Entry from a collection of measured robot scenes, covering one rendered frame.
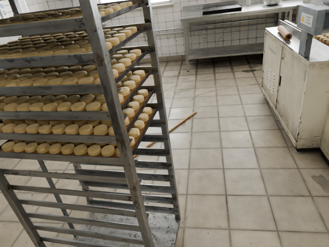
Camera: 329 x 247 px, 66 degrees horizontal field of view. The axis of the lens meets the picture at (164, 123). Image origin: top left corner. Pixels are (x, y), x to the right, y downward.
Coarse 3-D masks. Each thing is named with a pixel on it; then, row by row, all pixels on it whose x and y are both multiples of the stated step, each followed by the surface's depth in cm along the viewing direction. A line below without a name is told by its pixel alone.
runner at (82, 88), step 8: (0, 88) 82; (8, 88) 81; (16, 88) 81; (24, 88) 80; (32, 88) 79; (40, 88) 78; (48, 88) 78; (56, 88) 77; (64, 88) 76; (72, 88) 76; (80, 88) 75; (88, 88) 74; (96, 88) 74; (120, 88) 75
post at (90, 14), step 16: (80, 0) 59; (96, 16) 61; (96, 32) 62; (96, 48) 64; (96, 64) 66; (112, 80) 69; (112, 96) 70; (112, 112) 73; (128, 144) 80; (128, 160) 81; (128, 176) 85; (144, 208) 96; (144, 224) 97; (144, 240) 103
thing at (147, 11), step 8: (144, 8) 99; (144, 16) 101; (152, 16) 102; (152, 24) 103; (152, 32) 104; (152, 40) 105; (152, 56) 109; (152, 64) 111; (160, 72) 114; (160, 80) 114; (160, 96) 118; (160, 112) 123; (168, 136) 130; (168, 144) 132; (168, 160) 137; (176, 192) 150; (176, 216) 160
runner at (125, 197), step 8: (40, 192) 107; (48, 192) 106; (56, 192) 105; (64, 192) 103; (72, 192) 102; (80, 192) 101; (88, 192) 100; (96, 192) 99; (128, 200) 97; (144, 200) 96
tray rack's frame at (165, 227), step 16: (16, 0) 112; (0, 176) 105; (16, 208) 113; (32, 224) 122; (160, 224) 159; (176, 224) 158; (32, 240) 125; (80, 240) 157; (96, 240) 155; (160, 240) 150
